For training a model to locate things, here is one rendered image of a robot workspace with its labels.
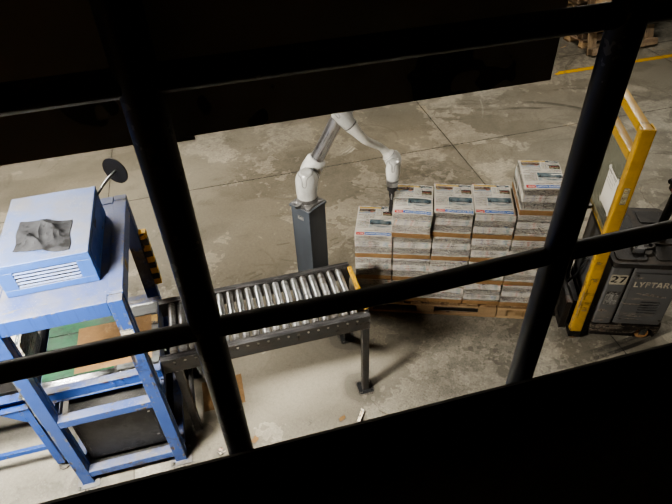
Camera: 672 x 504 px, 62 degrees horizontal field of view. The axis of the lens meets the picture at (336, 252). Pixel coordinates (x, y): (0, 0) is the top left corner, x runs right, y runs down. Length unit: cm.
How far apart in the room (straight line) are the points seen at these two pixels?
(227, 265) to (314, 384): 160
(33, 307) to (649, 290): 400
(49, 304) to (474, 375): 294
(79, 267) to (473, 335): 300
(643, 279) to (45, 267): 385
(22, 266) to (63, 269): 18
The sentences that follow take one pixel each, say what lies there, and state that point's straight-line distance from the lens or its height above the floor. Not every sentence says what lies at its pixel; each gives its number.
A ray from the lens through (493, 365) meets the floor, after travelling 455.
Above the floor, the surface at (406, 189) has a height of 106.
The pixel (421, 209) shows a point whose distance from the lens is 412.
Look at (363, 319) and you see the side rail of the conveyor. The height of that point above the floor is 78.
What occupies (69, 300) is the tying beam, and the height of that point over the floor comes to 155.
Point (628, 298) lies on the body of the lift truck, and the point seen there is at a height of 45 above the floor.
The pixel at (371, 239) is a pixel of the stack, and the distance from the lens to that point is 427.
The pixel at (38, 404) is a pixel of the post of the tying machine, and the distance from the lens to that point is 361.
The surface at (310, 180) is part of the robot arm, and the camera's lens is 413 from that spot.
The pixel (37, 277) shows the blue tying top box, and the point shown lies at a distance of 316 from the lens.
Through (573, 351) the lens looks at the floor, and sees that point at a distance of 481.
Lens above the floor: 352
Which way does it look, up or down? 41 degrees down
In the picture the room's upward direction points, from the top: 3 degrees counter-clockwise
